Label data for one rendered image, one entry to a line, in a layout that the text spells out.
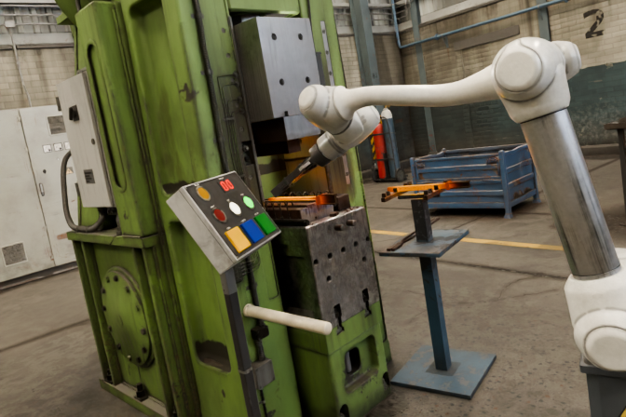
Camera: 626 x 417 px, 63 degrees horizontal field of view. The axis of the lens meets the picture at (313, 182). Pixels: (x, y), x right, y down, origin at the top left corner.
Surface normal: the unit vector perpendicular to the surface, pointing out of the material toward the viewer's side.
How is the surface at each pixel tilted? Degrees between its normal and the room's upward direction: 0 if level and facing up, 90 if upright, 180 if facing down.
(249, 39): 90
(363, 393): 90
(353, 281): 90
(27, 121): 90
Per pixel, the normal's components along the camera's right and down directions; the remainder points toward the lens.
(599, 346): -0.44, 0.31
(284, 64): 0.70, -0.04
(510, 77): -0.56, 0.08
